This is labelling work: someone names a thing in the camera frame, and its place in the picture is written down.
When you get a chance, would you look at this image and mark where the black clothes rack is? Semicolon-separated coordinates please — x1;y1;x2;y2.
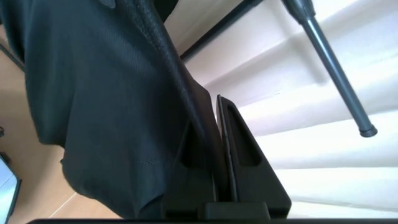
0;0;379;138

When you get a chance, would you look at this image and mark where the black garment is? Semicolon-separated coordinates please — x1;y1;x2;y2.
0;0;233;220

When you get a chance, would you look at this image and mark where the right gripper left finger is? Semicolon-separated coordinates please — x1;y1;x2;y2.
161;121;218;218

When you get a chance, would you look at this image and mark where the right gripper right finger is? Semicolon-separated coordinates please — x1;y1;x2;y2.
216;95;292;218

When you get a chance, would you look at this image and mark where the beige curtain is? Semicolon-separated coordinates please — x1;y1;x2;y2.
163;0;398;218

